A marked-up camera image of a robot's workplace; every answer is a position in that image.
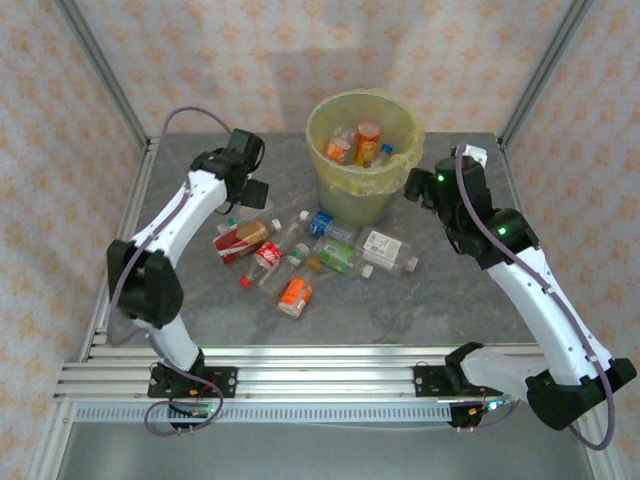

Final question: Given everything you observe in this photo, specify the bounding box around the gold and red label bottle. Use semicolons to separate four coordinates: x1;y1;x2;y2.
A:
213;218;285;266

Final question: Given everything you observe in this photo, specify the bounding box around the red label cola bottle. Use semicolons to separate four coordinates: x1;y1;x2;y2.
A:
238;219;302;290

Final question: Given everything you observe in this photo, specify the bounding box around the orange juice bottle yellow cap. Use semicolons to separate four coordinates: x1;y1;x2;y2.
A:
352;118;384;169

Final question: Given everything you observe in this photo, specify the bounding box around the white label square clear bottle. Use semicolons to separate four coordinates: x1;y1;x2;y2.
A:
355;225;420;276

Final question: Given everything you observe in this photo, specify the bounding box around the blue label slim water bottle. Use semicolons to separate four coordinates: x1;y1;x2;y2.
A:
298;209;359;244

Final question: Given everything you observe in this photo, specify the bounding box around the clear bottle green cap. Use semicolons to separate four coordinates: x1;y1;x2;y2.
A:
258;242;312;301

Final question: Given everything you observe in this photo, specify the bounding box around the orange label clear bottle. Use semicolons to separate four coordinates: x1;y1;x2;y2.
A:
325;125;354;165

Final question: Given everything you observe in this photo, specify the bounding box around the green label clear bottle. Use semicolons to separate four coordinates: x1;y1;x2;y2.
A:
315;235;375;280

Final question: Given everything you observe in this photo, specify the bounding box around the orange label bottle brown cap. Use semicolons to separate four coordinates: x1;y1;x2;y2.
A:
276;257;324;320

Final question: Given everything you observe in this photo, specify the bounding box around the yellow plastic bin liner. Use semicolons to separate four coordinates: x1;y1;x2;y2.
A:
305;87;427;197

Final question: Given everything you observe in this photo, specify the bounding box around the green mesh waste bin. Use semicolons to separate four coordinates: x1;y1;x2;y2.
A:
305;87;427;230

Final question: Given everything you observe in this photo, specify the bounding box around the small green circuit board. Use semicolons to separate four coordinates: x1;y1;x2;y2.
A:
467;397;515;417
167;402;224;420

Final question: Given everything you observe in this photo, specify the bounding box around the grey metal lower panel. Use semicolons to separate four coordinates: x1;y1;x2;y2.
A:
54;422;596;480

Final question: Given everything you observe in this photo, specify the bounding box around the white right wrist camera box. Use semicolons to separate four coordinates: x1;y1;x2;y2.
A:
457;143;489;166

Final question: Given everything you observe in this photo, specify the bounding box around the aluminium table side rail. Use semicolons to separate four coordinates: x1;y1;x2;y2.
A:
79;134;161;361
497;134;571;361

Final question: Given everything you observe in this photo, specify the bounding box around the aluminium frame post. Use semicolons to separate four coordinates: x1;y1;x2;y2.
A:
499;0;596;146
54;0;151;146

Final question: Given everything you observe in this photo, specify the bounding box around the aluminium front rail beam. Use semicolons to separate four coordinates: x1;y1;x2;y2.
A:
52;344;600;403

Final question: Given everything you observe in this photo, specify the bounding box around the slotted grey cable duct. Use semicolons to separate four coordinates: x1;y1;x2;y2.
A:
73;403;454;425

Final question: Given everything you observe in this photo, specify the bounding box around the purple cable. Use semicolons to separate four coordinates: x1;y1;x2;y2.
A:
449;144;617;451
106;105;236;436

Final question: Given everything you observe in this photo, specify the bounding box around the aluminium frame leg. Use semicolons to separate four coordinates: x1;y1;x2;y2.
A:
27;399;76;480
574;424;614;480

